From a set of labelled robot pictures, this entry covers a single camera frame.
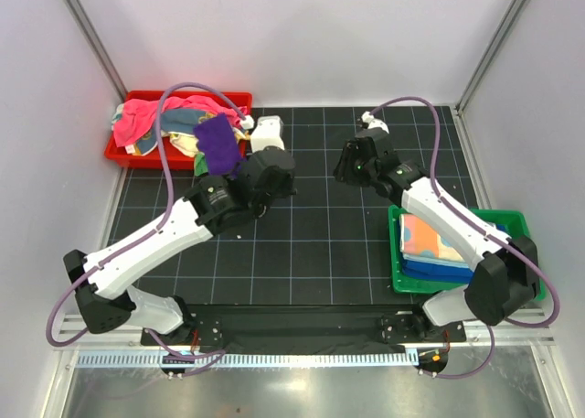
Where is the purple towel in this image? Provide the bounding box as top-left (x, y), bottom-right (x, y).
top-left (193, 113), bottom-right (241, 176)

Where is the pastel patterned towel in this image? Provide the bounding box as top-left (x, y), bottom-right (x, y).
top-left (399, 213), bottom-right (467, 269)

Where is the blue towel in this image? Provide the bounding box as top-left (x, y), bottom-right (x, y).
top-left (398, 216), bottom-right (513, 285)

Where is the pink towel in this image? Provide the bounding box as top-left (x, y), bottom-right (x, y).
top-left (112, 95), bottom-right (240, 147)

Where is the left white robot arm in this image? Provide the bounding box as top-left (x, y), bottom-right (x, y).
top-left (64, 146), bottom-right (295, 345)

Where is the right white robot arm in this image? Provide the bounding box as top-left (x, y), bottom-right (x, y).
top-left (334, 128), bottom-right (540, 341)

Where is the black grid mat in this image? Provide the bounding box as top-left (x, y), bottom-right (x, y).
top-left (106, 105), bottom-right (478, 305)

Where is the green towel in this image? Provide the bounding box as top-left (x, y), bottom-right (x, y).
top-left (194, 153), bottom-right (208, 177)

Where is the yellow patterned towel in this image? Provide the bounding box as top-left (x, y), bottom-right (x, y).
top-left (122, 109), bottom-right (249, 158)

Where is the green plastic bin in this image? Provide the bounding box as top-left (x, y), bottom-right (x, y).
top-left (388, 205), bottom-right (531, 295)

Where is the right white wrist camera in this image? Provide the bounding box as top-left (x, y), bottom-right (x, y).
top-left (359, 111), bottom-right (389, 134)

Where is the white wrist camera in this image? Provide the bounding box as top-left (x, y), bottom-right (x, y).
top-left (239, 115), bottom-right (285, 153)
top-left (359, 111), bottom-right (389, 134)

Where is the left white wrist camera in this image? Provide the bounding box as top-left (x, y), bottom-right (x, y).
top-left (239, 115), bottom-right (285, 153)

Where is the right aluminium frame post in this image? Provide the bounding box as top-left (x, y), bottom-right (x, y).
top-left (455, 0), bottom-right (530, 113)

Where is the aluminium frame post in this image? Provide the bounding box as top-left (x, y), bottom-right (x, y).
top-left (455, 0), bottom-right (530, 113)
top-left (63, 0), bottom-right (128, 99)

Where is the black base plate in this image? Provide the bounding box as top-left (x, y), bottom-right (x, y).
top-left (160, 305), bottom-right (466, 355)

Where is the perforated cable duct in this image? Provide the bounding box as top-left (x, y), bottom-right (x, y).
top-left (75, 348), bottom-right (419, 370)

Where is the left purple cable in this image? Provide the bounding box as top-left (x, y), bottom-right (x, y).
top-left (45, 82), bottom-right (255, 378)

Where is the purple cable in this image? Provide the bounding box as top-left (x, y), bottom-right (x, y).
top-left (45, 82), bottom-right (255, 378)
top-left (360, 96), bottom-right (562, 379)

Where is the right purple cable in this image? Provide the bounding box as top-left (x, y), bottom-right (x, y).
top-left (360, 96), bottom-right (562, 379)

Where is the aluminium front rail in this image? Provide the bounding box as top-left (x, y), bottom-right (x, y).
top-left (52, 315), bottom-right (556, 348)

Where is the left aluminium frame post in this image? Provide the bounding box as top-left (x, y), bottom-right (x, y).
top-left (63, 0), bottom-right (128, 99)

